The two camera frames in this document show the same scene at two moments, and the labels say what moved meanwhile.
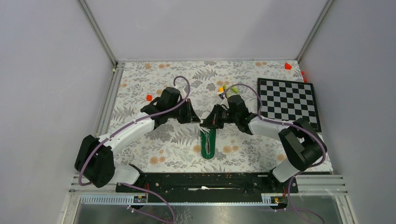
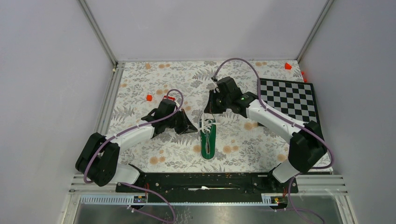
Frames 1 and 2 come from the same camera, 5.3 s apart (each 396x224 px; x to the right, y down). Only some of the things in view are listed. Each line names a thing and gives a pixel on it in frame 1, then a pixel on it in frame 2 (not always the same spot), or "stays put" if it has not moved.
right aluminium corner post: [317, 23] stays put
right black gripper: [213, 120] -> [211, 108]
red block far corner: [287, 66] stays put
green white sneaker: [208, 143] stays put
